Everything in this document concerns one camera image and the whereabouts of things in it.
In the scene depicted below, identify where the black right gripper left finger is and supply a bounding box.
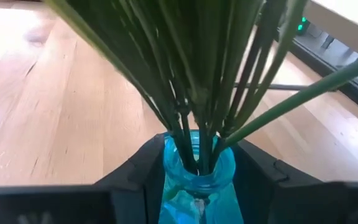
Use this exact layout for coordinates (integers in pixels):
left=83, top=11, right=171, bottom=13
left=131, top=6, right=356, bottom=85
left=0, top=133, right=167, bottom=224

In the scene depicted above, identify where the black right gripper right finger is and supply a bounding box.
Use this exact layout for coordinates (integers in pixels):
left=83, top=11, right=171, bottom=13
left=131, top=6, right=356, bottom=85
left=231, top=138, right=358, bottom=224

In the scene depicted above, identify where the blue glass vase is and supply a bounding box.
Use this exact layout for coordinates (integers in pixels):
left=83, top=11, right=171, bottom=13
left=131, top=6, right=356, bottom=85
left=158, top=129, right=245, bottom=224

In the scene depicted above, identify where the dark red artificial tulip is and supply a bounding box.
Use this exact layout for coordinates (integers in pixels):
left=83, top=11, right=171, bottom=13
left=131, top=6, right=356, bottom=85
left=222, top=52, right=358, bottom=147

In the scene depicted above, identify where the blue artificial flower bunch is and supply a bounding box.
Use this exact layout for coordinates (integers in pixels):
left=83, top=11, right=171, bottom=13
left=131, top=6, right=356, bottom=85
left=45, top=0, right=226, bottom=175

